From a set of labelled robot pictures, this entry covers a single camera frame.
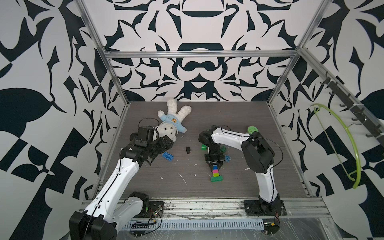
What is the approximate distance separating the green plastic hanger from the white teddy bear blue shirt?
29.1 inches

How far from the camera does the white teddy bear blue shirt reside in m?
0.95

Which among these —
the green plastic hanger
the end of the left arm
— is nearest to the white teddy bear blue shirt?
the end of the left arm

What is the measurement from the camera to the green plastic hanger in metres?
0.59
